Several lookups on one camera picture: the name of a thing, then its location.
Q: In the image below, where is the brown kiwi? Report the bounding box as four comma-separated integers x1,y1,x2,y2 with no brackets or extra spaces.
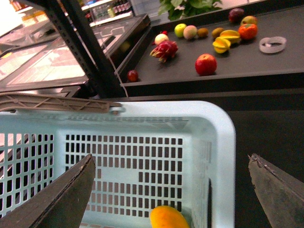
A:
211,27,224,39
197,28,209,38

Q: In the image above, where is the black metal shelf post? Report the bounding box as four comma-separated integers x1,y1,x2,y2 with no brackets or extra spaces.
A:
46,0,127,98

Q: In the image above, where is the yellow star fruit front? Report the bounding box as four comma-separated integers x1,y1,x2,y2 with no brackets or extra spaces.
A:
212,37,231,54

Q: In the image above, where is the brown kiwi left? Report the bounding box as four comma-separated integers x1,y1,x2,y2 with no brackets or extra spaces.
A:
197,28,209,38

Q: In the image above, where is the green apple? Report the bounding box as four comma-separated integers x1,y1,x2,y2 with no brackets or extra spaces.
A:
174,23,187,38

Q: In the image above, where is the black fruit display tray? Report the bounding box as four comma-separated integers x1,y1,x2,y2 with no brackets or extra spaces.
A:
121,0,304,96

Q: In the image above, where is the yellow star fruit behind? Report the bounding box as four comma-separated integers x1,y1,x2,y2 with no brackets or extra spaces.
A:
219,30,241,44

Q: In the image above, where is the pinkish peach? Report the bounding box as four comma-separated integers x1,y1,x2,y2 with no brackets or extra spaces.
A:
183,25,198,40

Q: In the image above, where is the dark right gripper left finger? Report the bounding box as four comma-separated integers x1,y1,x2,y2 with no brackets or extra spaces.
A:
0,154,95,228

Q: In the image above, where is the yellow mango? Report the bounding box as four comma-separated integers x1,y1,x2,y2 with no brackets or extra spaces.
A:
150,205,190,228

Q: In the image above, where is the light blue plastic shopping basket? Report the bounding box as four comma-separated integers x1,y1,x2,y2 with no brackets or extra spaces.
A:
0,93,236,228

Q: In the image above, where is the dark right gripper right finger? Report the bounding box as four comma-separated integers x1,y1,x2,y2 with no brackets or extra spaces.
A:
248,153,304,228

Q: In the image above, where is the red apple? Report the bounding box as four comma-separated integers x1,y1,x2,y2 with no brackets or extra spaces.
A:
195,53,217,76

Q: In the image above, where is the white round fruit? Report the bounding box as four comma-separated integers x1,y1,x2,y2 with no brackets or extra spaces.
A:
154,33,169,45

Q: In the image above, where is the yellow star fruit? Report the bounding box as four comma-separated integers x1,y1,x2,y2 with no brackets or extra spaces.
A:
212,37,231,54
219,30,241,44

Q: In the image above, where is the white drinks shelf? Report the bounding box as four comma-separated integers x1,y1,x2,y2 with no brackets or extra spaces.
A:
79,0,133,27

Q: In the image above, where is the dark purple fruit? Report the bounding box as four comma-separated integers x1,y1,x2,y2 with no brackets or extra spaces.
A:
228,8,245,23

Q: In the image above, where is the orange persimmon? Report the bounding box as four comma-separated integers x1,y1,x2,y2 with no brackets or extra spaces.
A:
238,24,258,40

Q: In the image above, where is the brown kiwi right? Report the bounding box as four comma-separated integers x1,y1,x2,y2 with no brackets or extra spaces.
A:
211,27,224,39

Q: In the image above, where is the white tape roll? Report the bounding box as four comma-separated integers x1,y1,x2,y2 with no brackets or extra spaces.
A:
259,36,287,54

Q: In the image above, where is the green potted plant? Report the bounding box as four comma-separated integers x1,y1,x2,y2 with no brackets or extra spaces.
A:
158,0,222,21

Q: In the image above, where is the small dark red fruit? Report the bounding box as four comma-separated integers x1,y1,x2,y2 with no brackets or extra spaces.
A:
127,70,139,82

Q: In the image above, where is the glass top chest freezer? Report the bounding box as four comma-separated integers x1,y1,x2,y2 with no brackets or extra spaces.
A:
0,15,151,93

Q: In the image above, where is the pink dragon fruit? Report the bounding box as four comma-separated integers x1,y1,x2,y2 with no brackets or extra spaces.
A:
150,40,178,62

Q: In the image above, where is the red-green mango fruit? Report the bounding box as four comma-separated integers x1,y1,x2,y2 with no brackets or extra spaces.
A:
240,16,258,26

